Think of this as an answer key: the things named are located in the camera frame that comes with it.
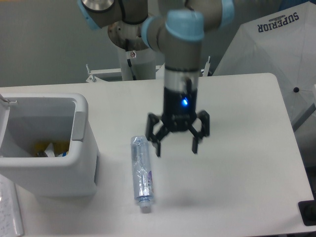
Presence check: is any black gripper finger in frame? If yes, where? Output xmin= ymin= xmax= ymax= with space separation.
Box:
xmin=145 ymin=113 xmax=170 ymax=158
xmin=189 ymin=110 xmax=210 ymax=154

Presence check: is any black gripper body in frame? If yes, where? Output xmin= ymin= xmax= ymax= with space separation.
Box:
xmin=161 ymin=87 xmax=198 ymax=132

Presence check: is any colourful snack wrapper bag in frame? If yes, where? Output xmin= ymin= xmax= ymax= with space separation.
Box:
xmin=57 ymin=151 xmax=68 ymax=157

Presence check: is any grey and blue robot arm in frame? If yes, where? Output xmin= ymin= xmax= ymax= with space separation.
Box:
xmin=78 ymin=0 xmax=235 ymax=155

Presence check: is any white plastic trash can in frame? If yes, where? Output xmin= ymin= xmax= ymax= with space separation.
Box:
xmin=0 ymin=93 xmax=99 ymax=197

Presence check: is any crushed clear plastic bottle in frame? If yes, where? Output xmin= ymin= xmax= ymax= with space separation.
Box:
xmin=130 ymin=136 xmax=154 ymax=214

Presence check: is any white umbrella with lettering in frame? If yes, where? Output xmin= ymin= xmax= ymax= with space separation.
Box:
xmin=214 ymin=1 xmax=316 ymax=124

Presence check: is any black device at table edge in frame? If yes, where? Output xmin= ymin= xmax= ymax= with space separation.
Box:
xmin=298 ymin=200 xmax=316 ymax=226

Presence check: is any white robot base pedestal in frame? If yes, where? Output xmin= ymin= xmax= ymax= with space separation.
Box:
xmin=107 ymin=13 xmax=163 ymax=81

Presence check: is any white metal bracket with bolts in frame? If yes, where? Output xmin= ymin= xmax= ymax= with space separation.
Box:
xmin=86 ymin=64 xmax=122 ymax=83

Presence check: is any black cable on pedestal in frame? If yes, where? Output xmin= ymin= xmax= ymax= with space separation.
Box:
xmin=124 ymin=38 xmax=137 ymax=80

